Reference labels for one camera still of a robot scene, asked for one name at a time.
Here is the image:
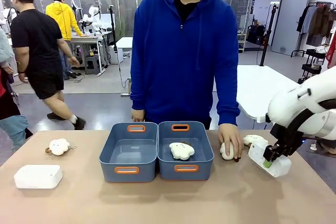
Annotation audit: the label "person in blue hoodie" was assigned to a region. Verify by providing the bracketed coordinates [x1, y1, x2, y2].
[130, 0, 241, 130]

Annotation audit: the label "grey step stool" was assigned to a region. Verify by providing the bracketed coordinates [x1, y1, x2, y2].
[83, 55, 102, 76]

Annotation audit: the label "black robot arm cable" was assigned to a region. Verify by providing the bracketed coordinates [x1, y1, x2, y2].
[285, 99, 336, 137]

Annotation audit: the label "person's right hand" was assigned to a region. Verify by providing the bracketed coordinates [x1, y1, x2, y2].
[131, 108, 146, 123]

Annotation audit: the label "black tripod stand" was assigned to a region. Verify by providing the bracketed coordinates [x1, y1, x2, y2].
[259, 3, 279, 67]

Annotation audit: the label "man in black shirt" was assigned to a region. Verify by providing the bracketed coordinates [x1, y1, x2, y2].
[9, 0, 87, 131]

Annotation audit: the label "white cloud plush keychain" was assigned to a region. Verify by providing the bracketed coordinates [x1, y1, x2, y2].
[44, 138, 78, 156]
[219, 142, 241, 163]
[169, 141, 196, 161]
[243, 134, 269, 147]

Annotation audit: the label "clothes rack with garments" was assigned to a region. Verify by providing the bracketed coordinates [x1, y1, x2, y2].
[290, 1, 336, 58]

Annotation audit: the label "black utility cart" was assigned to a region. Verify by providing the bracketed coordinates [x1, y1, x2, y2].
[298, 48, 329, 84]

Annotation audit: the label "white background desk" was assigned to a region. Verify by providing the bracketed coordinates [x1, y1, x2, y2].
[68, 31, 112, 77]

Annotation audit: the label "blue basket orange handles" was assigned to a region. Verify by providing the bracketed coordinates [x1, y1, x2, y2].
[156, 121, 215, 182]
[99, 122, 159, 184]

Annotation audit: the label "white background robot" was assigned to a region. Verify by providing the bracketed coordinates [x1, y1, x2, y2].
[78, 1, 107, 35]

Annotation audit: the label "person's left hand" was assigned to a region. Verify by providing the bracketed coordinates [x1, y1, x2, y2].
[218, 123, 245, 161]

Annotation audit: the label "man in yellow hoodie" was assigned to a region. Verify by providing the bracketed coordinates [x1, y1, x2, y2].
[45, 0, 89, 80]

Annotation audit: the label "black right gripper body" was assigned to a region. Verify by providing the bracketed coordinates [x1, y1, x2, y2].
[262, 123, 303, 162]

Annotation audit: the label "white background table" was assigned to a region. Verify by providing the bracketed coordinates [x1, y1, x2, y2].
[235, 64, 301, 123]

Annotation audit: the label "person in light blue jeans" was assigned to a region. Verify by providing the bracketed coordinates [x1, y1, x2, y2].
[0, 28, 34, 154]

